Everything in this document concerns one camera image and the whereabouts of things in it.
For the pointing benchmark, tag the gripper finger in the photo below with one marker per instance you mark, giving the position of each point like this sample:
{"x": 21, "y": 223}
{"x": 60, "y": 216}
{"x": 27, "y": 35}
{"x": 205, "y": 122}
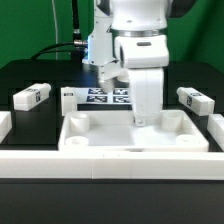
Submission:
{"x": 140, "y": 121}
{"x": 107, "y": 73}

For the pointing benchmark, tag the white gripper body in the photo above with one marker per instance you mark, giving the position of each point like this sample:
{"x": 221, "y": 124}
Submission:
{"x": 144, "y": 59}

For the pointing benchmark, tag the white desk top tray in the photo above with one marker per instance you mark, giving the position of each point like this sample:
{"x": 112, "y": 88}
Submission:
{"x": 171, "y": 131}

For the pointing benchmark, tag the white front fence bar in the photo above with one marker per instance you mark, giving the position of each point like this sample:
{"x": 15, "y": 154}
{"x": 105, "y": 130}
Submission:
{"x": 126, "y": 165}

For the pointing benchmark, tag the white marker base bracket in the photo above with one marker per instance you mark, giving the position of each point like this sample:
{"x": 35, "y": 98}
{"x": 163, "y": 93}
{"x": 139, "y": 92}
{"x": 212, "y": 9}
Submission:
{"x": 72, "y": 97}

